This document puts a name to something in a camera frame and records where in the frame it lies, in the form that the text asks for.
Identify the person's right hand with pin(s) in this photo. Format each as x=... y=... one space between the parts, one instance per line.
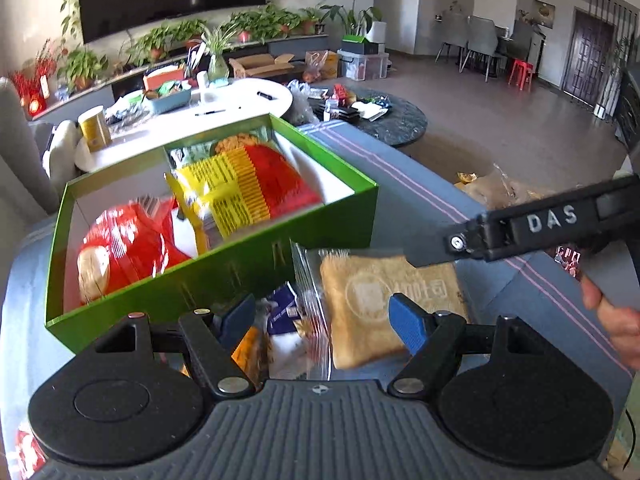
x=622 y=324

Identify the black marker pen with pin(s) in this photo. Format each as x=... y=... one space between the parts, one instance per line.
x=265 y=96

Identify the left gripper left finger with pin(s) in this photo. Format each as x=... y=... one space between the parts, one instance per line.
x=211 y=339

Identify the blue tray with items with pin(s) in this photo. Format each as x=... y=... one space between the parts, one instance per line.
x=168 y=97

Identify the toast bread clear bag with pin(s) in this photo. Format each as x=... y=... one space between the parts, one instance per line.
x=343 y=295

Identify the red plastic stool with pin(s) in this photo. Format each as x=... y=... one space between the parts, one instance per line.
x=522 y=75

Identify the clear plastic storage bin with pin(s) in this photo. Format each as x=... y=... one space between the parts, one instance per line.
x=362 y=67

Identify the open cardboard box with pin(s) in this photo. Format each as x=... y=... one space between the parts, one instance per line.
x=262 y=66

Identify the grey dining chair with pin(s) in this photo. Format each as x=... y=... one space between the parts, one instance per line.
x=482 y=40

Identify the dark marble round table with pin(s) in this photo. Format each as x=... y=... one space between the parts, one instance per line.
x=401 y=124

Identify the grey armchair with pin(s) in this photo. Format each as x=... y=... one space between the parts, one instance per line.
x=43 y=175

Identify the red white blue packet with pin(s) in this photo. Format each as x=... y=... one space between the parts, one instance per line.
x=282 y=312

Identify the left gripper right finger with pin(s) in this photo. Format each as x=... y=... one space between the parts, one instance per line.
x=432 y=339

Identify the yellow red snack bag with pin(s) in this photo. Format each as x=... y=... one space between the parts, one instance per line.
x=229 y=193

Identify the glass vase with plant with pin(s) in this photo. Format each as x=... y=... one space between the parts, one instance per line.
x=216 y=40

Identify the orange bread snack pack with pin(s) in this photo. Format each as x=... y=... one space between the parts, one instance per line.
x=252 y=357

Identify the white round coffee table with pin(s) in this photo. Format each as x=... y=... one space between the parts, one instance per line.
x=207 y=110

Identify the small red snack bag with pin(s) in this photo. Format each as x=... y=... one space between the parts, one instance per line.
x=27 y=457

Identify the red flower decoration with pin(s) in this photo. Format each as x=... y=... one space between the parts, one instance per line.
x=32 y=83

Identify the large red snack bag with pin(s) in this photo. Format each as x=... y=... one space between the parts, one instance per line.
x=126 y=244

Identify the green cardboard box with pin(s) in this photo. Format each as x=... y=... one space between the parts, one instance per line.
x=251 y=262

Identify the large leafy floor plant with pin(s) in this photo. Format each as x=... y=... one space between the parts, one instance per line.
x=349 y=20

